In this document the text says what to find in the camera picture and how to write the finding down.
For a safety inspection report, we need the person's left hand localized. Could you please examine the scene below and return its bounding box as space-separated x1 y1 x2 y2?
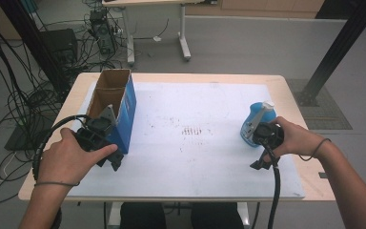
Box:
37 127 119 187

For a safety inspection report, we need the grey left wrist band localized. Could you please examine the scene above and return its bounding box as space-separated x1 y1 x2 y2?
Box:
33 180 81 188

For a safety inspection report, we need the person's right hand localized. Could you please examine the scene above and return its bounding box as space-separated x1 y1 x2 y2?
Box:
264 115 327 164

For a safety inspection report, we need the person's leg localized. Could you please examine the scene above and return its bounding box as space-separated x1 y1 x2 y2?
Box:
190 202 246 229
119 202 166 229

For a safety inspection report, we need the white desk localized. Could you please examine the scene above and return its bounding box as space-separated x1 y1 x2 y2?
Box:
101 0 218 67

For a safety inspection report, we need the black computer tower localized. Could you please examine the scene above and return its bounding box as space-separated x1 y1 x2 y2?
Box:
89 9 117 55

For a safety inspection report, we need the blue bottle with white cap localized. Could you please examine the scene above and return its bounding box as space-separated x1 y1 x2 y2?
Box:
239 100 278 148

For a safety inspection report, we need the grey right wrist band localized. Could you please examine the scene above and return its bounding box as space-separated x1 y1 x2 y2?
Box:
298 137 332 162

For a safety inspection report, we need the black metal post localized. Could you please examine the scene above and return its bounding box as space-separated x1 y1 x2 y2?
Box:
294 0 366 108
0 0 71 94

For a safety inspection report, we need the tangle of black floor cables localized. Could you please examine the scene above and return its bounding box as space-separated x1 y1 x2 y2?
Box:
0 0 122 206

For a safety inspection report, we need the black cable with white plug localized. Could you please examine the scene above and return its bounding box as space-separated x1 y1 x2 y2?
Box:
132 18 170 43

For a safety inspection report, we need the right hand-held gripper cable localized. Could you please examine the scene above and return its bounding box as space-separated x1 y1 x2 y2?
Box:
261 144 282 229

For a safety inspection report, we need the black floor plate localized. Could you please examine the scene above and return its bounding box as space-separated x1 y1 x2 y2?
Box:
4 123 55 152

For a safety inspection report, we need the black equipment case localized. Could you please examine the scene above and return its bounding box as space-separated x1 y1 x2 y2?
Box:
39 28 79 65

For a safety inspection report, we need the person's right leg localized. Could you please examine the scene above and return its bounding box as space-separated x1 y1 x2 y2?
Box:
190 202 246 229

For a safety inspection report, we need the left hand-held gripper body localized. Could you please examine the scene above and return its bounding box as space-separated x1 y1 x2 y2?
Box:
73 104 116 153

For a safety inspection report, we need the white table leg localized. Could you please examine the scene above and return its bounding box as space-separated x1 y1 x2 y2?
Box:
106 201 123 229
236 201 252 228

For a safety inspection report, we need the white table mat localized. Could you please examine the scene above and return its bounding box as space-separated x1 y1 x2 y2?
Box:
68 81 306 199

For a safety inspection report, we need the blue cardboard box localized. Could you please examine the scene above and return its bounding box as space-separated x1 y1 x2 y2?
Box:
85 68 137 156

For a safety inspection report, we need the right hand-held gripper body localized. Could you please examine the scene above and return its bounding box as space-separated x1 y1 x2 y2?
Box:
243 109 285 151

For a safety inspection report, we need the person's left leg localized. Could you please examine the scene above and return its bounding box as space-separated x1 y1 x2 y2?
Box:
119 202 166 229

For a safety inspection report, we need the grey wrist band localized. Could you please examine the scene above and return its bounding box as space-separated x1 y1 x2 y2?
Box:
298 137 332 162
33 180 81 188

